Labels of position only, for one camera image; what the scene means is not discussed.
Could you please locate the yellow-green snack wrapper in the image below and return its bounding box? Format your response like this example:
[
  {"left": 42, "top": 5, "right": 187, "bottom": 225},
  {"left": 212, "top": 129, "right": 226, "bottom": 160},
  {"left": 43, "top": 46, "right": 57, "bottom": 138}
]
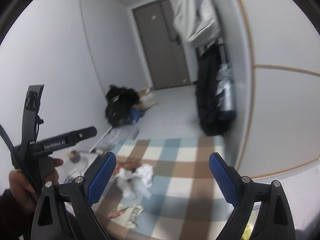
[{"left": 108, "top": 204, "right": 144, "bottom": 229}]

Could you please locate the white tissue paper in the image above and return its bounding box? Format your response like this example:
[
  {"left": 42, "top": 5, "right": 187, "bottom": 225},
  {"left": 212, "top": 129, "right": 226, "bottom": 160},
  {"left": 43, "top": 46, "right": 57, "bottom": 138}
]
[{"left": 115, "top": 164, "right": 155, "bottom": 200}]

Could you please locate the person's left hand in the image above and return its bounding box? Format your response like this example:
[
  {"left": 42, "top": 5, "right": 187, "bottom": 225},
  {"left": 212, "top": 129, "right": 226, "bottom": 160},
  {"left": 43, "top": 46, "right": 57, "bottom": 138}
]
[{"left": 9, "top": 158, "right": 63, "bottom": 213}]

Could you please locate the dark cup with sticks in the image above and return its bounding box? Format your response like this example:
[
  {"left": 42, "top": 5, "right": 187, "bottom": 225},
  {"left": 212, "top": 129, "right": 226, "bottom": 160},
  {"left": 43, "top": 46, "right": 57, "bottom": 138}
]
[{"left": 67, "top": 150, "right": 81, "bottom": 164}]

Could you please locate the grey plastic bag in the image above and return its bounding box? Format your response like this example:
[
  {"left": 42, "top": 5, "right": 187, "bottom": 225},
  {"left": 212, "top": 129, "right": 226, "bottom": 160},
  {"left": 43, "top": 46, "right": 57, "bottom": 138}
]
[{"left": 94, "top": 125, "right": 139, "bottom": 151}]

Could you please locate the checkered blue brown tablecloth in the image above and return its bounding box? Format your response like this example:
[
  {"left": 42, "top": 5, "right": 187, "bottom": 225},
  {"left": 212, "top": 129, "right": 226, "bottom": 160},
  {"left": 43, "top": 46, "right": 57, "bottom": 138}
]
[{"left": 93, "top": 137, "right": 232, "bottom": 239}]

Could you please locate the blue bag on floor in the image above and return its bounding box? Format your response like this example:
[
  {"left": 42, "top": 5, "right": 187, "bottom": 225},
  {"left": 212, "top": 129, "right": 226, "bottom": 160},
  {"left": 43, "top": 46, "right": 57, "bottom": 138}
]
[{"left": 130, "top": 107, "right": 143, "bottom": 124}]

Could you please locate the black clothes pile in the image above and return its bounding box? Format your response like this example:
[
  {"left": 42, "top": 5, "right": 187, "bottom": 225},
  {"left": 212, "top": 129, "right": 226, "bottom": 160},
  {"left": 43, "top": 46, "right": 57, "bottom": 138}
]
[{"left": 105, "top": 85, "right": 140, "bottom": 127}]

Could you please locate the beige paper bag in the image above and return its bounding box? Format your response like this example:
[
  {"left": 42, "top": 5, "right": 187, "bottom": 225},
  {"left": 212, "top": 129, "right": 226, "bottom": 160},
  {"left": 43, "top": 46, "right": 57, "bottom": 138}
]
[{"left": 138, "top": 87, "right": 158, "bottom": 111}]

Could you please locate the black hanging coat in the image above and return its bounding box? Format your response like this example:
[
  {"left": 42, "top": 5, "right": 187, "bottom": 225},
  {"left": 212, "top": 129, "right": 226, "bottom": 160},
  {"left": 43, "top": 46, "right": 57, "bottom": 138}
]
[{"left": 196, "top": 44, "right": 236, "bottom": 136}]

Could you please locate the silver foil bag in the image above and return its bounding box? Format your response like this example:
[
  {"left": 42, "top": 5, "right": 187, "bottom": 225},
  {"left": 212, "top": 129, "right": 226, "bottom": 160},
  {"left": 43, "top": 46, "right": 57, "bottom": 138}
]
[{"left": 216, "top": 63, "right": 236, "bottom": 112}]

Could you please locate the grey brown door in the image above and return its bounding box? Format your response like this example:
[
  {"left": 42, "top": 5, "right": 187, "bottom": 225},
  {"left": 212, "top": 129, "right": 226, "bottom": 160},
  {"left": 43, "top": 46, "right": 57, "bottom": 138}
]
[{"left": 133, "top": 0, "right": 191, "bottom": 89}]

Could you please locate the white hanging bag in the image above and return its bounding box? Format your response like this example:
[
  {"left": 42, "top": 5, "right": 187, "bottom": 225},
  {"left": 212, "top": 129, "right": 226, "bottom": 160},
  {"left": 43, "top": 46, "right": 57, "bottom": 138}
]
[{"left": 173, "top": 0, "right": 221, "bottom": 48}]

